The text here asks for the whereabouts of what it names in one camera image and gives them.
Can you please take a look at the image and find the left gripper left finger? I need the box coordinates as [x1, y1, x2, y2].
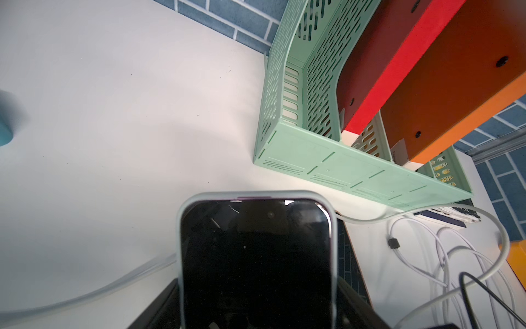
[128, 278, 181, 329]

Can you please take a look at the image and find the white charging cable bundle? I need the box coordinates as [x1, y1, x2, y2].
[385, 215, 526, 329]

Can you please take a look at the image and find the orange folder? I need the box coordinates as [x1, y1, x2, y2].
[381, 1, 525, 170]

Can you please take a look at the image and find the phone with light blue case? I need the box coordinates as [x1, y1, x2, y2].
[176, 191, 337, 328]

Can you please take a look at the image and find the orange power strip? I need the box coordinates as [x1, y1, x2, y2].
[502, 240, 525, 292]

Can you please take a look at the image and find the green file organizer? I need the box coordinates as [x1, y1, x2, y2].
[253, 1, 471, 210]

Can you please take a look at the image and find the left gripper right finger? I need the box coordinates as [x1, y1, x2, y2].
[336, 277, 390, 329]

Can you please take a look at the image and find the teal power strip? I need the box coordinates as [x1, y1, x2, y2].
[0, 119, 13, 147]

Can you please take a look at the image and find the phone with pink case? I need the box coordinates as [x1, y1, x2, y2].
[337, 219, 371, 305]

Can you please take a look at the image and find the black book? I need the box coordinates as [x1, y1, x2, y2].
[413, 199, 482, 228]

